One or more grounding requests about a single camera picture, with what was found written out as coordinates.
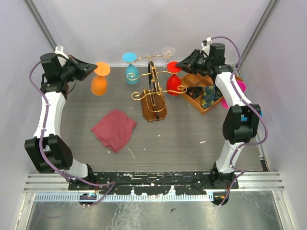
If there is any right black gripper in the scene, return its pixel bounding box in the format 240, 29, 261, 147
176, 49, 213, 75

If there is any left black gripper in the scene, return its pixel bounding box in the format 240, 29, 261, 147
60, 54, 98, 82

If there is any orange wine glass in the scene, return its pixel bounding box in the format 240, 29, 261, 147
91, 62, 111, 96

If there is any red wine glass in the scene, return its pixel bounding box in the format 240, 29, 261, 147
166, 61, 181, 95

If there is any blue wine glass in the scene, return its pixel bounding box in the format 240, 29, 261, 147
122, 52, 140, 85
241, 111, 262, 121

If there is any pink wine glass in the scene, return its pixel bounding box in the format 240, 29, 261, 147
217, 79, 246, 109

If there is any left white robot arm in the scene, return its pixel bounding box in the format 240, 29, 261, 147
24, 45, 97, 190

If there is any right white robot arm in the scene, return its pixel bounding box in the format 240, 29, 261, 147
176, 37, 261, 189

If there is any clear wine glass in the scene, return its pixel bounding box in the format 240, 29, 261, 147
161, 46, 176, 69

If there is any wooden compartment tray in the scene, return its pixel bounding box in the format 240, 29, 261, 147
180, 74, 223, 115

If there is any black rolled tie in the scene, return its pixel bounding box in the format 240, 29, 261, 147
186, 86, 203, 100

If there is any blue floral folded tie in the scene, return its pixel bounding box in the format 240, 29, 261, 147
201, 84, 215, 109

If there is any dark red cloth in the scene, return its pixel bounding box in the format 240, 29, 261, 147
91, 109, 137, 153

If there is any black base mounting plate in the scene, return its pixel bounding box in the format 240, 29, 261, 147
68, 170, 239, 196

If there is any gold wire wine glass rack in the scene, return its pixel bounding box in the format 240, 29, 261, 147
131, 54, 187, 122

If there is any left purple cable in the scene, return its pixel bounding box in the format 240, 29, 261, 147
28, 59, 116, 207

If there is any purple cable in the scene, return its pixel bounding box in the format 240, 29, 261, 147
211, 35, 269, 207
28, 59, 116, 207

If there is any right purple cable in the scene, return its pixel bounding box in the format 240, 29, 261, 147
211, 35, 269, 207

